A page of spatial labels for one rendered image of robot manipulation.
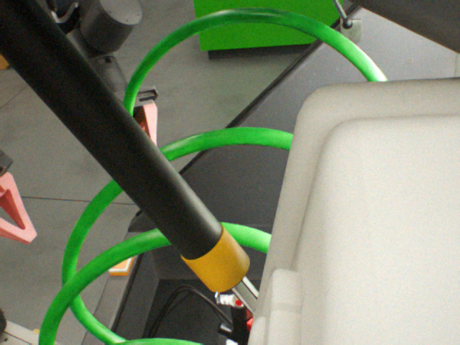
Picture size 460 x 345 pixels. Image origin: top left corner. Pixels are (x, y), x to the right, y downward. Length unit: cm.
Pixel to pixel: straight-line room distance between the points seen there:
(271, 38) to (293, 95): 313
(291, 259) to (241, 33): 387
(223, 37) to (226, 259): 384
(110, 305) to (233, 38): 321
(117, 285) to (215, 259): 78
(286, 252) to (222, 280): 7
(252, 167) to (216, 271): 75
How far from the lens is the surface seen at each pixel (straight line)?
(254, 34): 401
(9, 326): 201
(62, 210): 291
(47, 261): 264
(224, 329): 74
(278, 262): 16
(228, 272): 22
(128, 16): 75
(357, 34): 85
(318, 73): 87
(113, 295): 97
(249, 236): 42
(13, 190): 72
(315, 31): 55
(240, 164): 96
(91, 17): 76
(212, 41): 406
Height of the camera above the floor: 161
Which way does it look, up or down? 34 degrees down
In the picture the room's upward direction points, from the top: 8 degrees counter-clockwise
